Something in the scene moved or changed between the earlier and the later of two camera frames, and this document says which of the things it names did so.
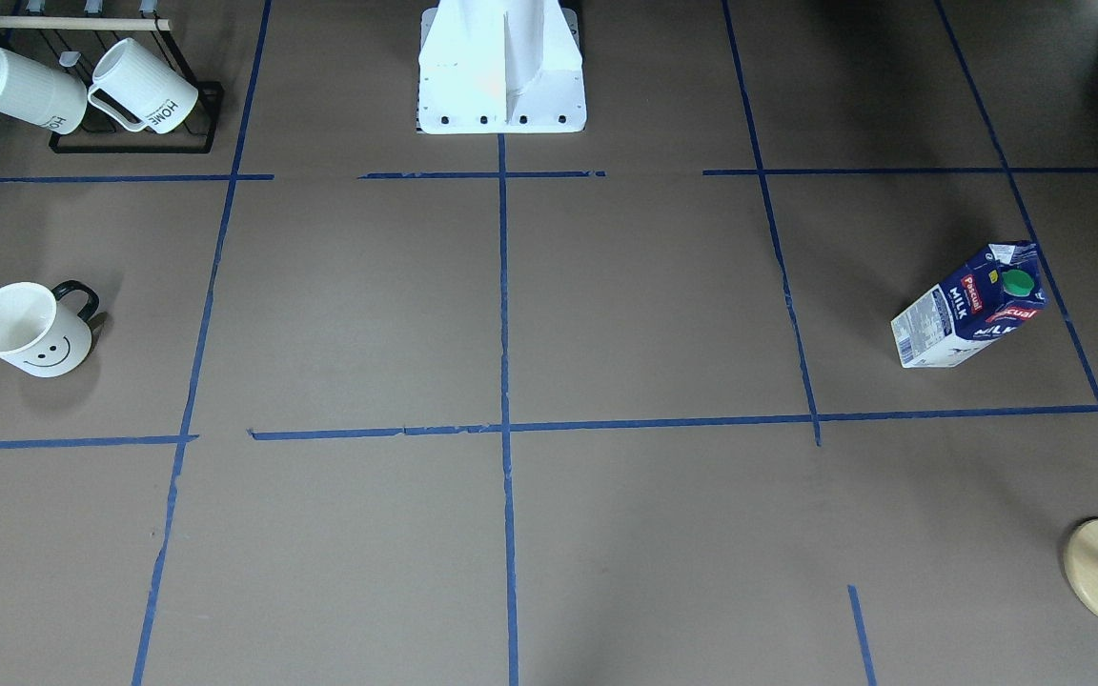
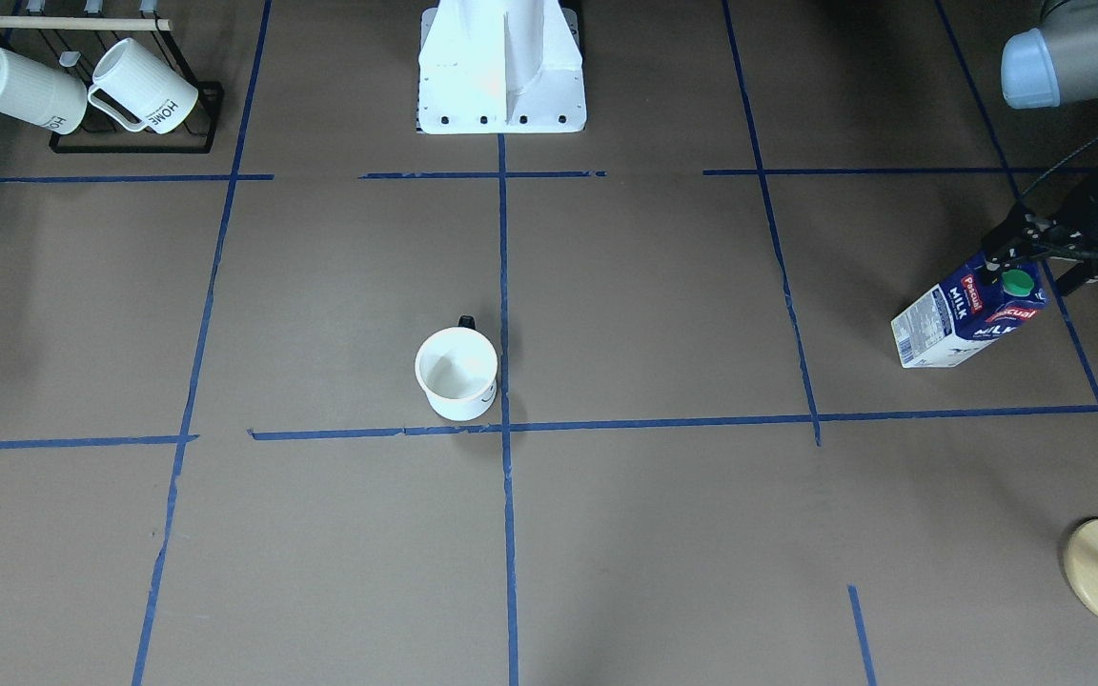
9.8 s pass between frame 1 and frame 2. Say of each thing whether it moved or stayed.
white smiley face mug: moved
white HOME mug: stayed
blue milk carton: stayed
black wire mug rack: stayed
